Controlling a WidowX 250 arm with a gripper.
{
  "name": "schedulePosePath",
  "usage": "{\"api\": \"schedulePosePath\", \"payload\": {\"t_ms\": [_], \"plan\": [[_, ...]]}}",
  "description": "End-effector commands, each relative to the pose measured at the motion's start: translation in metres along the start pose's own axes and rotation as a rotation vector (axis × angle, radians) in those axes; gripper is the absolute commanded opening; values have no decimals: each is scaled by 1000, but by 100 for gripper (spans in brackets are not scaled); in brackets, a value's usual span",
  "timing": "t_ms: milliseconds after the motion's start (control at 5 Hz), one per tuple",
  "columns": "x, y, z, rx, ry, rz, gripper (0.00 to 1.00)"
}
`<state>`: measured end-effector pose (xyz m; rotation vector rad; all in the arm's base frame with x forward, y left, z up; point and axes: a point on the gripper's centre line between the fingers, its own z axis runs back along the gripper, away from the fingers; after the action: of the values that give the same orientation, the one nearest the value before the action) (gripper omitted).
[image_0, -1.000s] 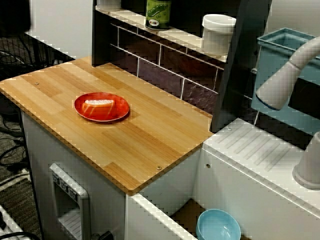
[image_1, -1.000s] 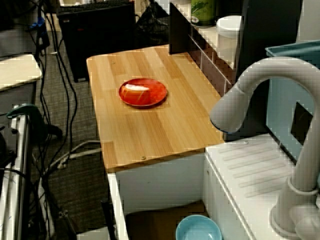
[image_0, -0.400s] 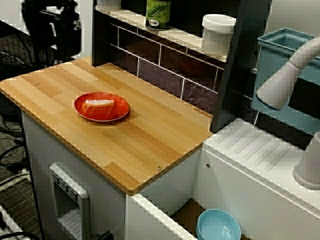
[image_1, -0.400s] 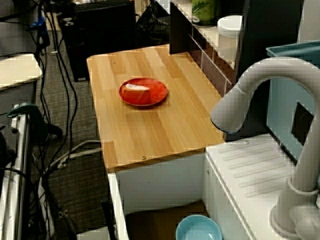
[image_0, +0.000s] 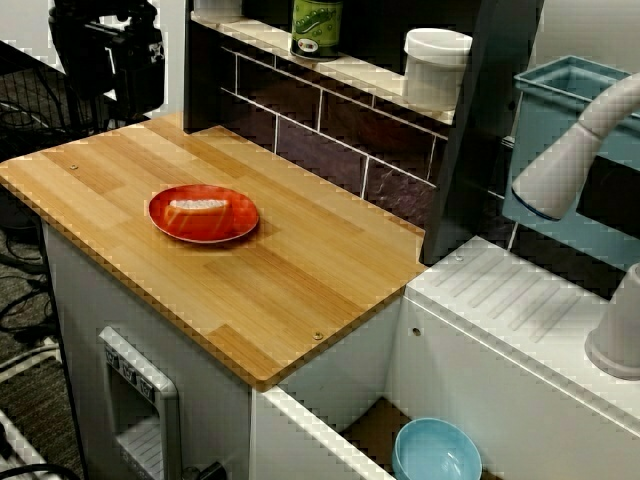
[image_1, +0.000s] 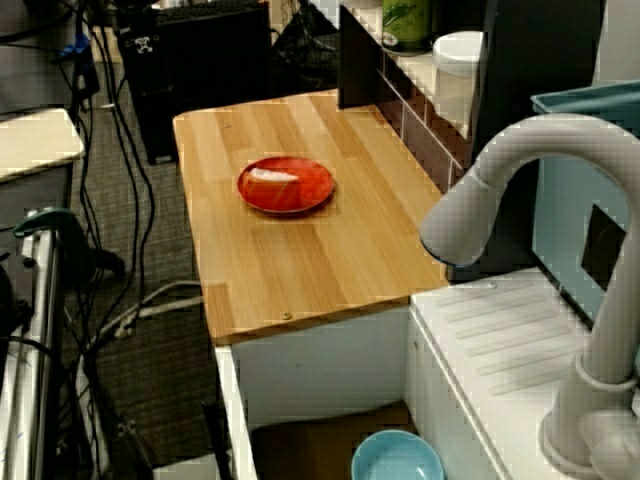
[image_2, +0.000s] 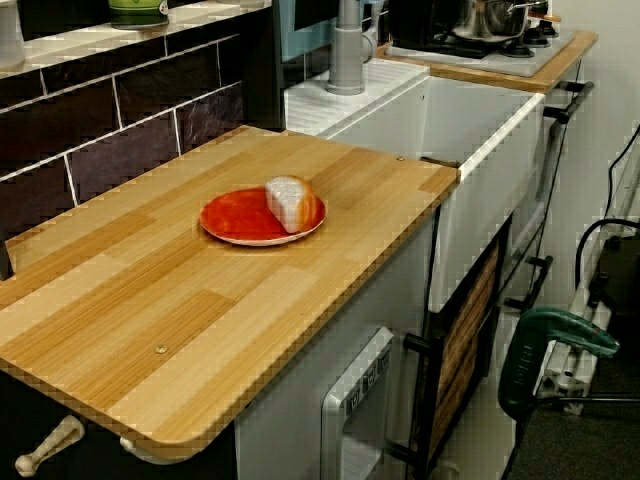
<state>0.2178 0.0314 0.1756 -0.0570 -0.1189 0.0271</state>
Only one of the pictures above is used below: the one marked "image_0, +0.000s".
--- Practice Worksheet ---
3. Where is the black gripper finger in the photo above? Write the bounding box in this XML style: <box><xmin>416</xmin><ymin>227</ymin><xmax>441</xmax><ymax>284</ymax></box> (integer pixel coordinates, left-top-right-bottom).
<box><xmin>64</xmin><ymin>29</ymin><xmax>119</xmax><ymax>101</ymax></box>
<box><xmin>115</xmin><ymin>35</ymin><xmax>166</xmax><ymax>115</ymax></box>

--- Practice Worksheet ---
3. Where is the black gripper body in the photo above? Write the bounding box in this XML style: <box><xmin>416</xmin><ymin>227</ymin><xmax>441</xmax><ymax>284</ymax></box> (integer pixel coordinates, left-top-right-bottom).
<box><xmin>48</xmin><ymin>0</ymin><xmax>162</xmax><ymax>44</ymax></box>

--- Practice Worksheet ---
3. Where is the salmon sushi toy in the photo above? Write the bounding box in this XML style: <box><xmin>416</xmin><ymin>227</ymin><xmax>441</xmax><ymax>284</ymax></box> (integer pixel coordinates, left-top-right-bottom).
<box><xmin>167</xmin><ymin>197</ymin><xmax>235</xmax><ymax>236</ymax></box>

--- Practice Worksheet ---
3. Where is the dark shelf end panel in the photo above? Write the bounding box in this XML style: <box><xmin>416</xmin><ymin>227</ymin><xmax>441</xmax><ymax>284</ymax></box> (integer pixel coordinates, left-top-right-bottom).
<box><xmin>182</xmin><ymin>0</ymin><xmax>197</xmax><ymax>135</ymax></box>

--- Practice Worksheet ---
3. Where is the red round plate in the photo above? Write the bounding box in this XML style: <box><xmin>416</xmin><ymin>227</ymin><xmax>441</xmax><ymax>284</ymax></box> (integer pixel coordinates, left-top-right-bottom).
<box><xmin>148</xmin><ymin>183</ymin><xmax>260</xmax><ymax>245</ymax></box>

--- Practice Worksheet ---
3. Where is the dark tile backsplash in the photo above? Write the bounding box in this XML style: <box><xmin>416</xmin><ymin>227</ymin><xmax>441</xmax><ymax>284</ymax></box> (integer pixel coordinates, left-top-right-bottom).
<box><xmin>219</xmin><ymin>44</ymin><xmax>521</xmax><ymax>251</ymax></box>

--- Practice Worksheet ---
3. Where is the green bottle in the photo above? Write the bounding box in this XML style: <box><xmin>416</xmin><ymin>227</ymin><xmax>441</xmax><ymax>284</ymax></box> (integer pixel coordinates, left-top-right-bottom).
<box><xmin>290</xmin><ymin>0</ymin><xmax>344</xmax><ymax>62</ymax></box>

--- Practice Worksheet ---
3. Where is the beige shelf ledge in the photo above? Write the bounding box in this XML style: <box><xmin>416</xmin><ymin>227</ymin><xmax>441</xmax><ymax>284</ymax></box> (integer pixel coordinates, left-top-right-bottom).
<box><xmin>189</xmin><ymin>9</ymin><xmax>457</xmax><ymax>126</ymax></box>

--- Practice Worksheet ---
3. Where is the wooden countertop board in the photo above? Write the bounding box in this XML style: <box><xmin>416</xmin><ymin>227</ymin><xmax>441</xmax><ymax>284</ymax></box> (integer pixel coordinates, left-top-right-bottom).
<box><xmin>0</xmin><ymin>112</ymin><xmax>430</xmax><ymax>392</ymax></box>

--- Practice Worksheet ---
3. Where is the white lidded plastic container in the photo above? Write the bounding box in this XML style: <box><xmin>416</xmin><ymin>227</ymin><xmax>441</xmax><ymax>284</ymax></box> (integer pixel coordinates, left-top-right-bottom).
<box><xmin>403</xmin><ymin>27</ymin><xmax>474</xmax><ymax>112</ymax></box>

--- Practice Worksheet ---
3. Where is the grey dispenser panel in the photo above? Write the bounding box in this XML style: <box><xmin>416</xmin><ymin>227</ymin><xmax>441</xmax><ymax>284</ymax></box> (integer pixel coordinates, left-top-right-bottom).
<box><xmin>97</xmin><ymin>325</ymin><xmax>181</xmax><ymax>480</ymax></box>

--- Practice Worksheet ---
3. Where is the teal plastic bin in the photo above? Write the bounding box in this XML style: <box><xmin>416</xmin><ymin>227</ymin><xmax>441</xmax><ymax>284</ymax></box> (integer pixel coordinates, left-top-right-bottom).
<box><xmin>501</xmin><ymin>54</ymin><xmax>640</xmax><ymax>274</ymax></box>

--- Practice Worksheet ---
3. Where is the white toy kitchen cabinet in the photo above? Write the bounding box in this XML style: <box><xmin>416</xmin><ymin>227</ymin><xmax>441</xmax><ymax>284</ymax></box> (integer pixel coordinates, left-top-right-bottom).
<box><xmin>39</xmin><ymin>219</ymin><xmax>640</xmax><ymax>480</ymax></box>

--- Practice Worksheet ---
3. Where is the grey toy faucet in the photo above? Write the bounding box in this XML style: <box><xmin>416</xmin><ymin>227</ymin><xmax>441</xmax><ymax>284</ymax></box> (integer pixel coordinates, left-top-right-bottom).
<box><xmin>510</xmin><ymin>72</ymin><xmax>640</xmax><ymax>381</ymax></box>

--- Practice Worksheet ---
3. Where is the light blue bowl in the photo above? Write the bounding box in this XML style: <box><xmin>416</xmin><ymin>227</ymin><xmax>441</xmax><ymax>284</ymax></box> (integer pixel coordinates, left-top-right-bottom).
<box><xmin>392</xmin><ymin>417</ymin><xmax>484</xmax><ymax>480</ymax></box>

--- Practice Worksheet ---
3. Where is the dark upright cabinet post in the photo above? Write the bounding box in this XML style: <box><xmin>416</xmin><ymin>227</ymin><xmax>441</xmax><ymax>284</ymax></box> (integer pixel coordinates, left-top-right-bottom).
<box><xmin>422</xmin><ymin>0</ymin><xmax>546</xmax><ymax>266</ymax></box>

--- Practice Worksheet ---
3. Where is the aluminium frame rail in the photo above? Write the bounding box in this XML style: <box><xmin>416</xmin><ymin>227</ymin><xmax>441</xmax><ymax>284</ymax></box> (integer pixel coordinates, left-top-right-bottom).
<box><xmin>0</xmin><ymin>409</ymin><xmax>47</xmax><ymax>480</ymax></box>

